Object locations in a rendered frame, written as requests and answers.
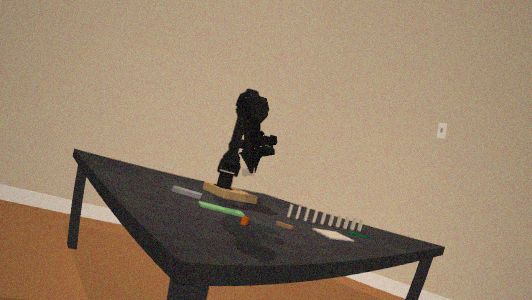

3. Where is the green rectangular block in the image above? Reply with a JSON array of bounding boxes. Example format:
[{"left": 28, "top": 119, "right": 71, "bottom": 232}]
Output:
[{"left": 198, "top": 201, "right": 245, "bottom": 217}]

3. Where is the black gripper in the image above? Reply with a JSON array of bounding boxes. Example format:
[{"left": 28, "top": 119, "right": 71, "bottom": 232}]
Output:
[{"left": 228, "top": 126, "right": 275, "bottom": 173}]

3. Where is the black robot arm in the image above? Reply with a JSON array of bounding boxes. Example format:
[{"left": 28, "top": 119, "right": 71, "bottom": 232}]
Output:
[{"left": 213, "top": 89, "right": 277, "bottom": 190}]

